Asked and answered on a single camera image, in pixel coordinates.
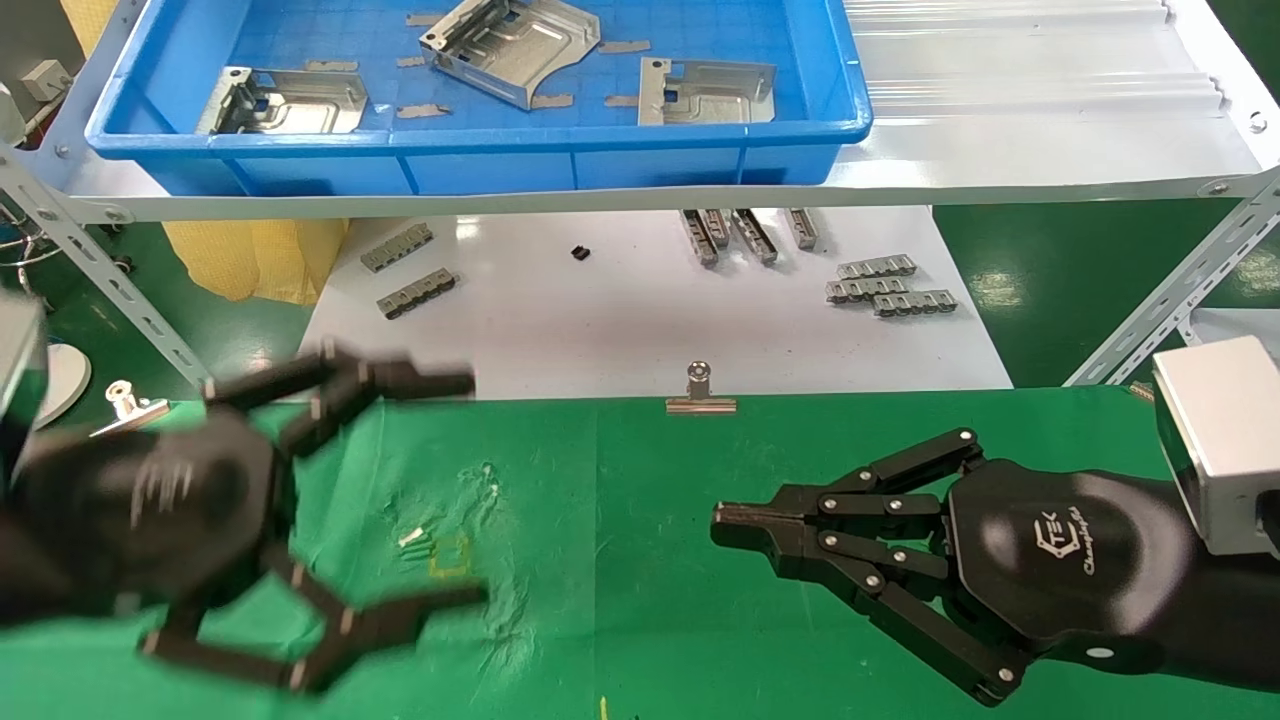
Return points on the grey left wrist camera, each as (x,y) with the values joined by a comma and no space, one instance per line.
(18,360)

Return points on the bent sheet metal bracket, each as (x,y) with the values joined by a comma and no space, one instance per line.
(300,112)
(716,102)
(525,60)

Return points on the green cloth mat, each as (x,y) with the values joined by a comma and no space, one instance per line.
(650,520)

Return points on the white round base plate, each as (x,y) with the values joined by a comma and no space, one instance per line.
(68,375)

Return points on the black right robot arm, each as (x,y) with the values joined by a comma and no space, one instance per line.
(1240,620)

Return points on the white corrugated shelf board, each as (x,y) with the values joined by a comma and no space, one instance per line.
(1000,120)

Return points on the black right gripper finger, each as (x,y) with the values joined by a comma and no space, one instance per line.
(760,520)
(770,555)

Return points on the blue plastic bin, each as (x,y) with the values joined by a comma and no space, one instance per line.
(500,165)

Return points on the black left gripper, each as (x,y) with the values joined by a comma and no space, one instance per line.
(150,510)

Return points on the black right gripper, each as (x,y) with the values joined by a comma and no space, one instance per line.
(1070,550)

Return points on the white wall socket box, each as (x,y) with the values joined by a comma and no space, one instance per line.
(44,80)

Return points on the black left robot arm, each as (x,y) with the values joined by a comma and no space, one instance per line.
(6,580)

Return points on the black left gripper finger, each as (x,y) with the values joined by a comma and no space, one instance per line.
(420,382)

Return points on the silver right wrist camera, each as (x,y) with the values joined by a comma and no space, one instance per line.
(1230,440)

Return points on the silver binder clip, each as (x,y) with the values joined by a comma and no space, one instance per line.
(700,404)
(125,410)

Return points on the slotted steel shelf leg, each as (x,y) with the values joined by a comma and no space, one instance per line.
(1170,290)
(120,290)

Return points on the grey connector strips right group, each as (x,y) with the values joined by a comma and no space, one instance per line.
(914,303)

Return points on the yellow woven bag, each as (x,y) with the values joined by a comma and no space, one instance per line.
(250,262)

